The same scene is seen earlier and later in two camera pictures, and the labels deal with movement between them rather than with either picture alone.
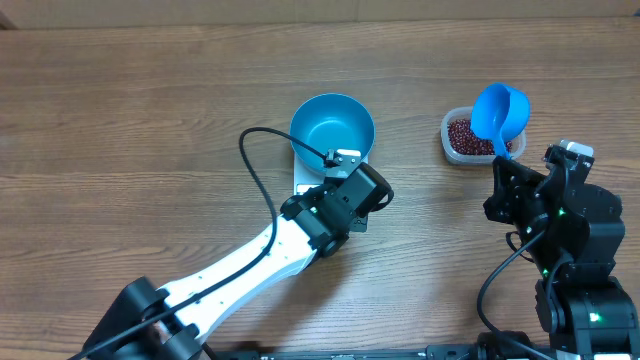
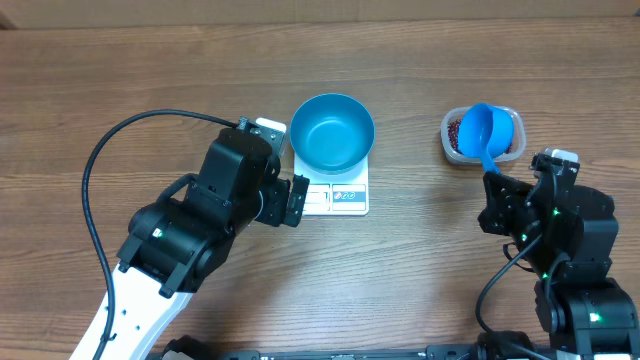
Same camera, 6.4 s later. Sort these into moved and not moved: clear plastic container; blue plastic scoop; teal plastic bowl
Moved: blue plastic scoop
Not moved: teal plastic bowl; clear plastic container
